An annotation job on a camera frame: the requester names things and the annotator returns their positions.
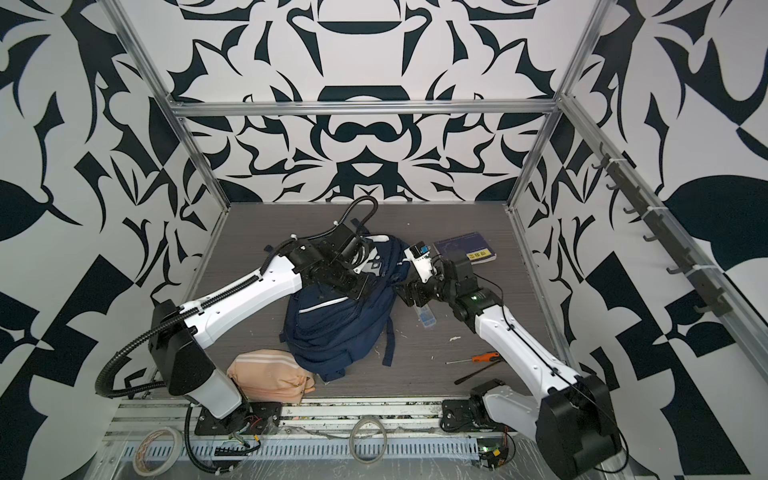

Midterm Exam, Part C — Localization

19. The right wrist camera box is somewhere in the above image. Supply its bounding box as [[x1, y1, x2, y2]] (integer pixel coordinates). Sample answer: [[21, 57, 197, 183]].
[[405, 242, 435, 284]]

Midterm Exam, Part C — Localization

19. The dark blue book yellow label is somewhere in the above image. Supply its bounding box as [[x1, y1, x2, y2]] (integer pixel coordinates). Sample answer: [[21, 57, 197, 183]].
[[434, 231, 497, 265]]

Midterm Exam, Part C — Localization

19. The clear plastic pencil case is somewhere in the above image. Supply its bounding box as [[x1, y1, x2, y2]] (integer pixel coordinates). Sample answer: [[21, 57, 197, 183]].
[[415, 304, 437, 329]]

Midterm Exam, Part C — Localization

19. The pink striped pencil pouch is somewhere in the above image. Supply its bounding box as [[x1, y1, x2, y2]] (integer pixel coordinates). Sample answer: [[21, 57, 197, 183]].
[[227, 350, 315, 404]]

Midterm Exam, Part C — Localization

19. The coiled grey cable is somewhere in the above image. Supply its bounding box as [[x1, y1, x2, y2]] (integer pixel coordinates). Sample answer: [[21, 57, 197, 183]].
[[348, 415, 389, 465]]

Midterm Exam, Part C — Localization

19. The black corrugated cable conduit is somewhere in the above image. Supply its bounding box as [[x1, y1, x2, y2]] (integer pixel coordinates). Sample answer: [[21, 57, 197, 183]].
[[94, 272, 265, 399]]

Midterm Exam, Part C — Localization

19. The orange handled screwdriver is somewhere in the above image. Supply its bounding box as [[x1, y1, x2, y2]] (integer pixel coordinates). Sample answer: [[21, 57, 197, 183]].
[[446, 352, 501, 365]]

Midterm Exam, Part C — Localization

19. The black handled screwdriver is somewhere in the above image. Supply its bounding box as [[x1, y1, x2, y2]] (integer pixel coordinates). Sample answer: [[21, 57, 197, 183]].
[[453, 360, 506, 385]]

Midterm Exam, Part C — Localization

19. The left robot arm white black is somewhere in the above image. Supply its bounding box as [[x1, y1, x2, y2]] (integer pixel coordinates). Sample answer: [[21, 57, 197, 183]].
[[148, 225, 390, 420]]

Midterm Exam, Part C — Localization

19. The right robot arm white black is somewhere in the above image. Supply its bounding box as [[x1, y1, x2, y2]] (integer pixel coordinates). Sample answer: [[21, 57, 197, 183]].
[[395, 245, 623, 479]]

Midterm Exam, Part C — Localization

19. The roll of clear tape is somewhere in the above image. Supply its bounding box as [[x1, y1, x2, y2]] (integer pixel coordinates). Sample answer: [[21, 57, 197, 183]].
[[131, 427, 183, 478]]

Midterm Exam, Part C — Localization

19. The black wall hook rail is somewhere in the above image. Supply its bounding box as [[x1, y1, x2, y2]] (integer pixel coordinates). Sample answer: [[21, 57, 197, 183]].
[[593, 146, 733, 317]]

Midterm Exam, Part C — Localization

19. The navy blue student backpack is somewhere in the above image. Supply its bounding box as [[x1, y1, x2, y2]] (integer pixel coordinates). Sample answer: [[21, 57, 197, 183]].
[[280, 235, 410, 382]]

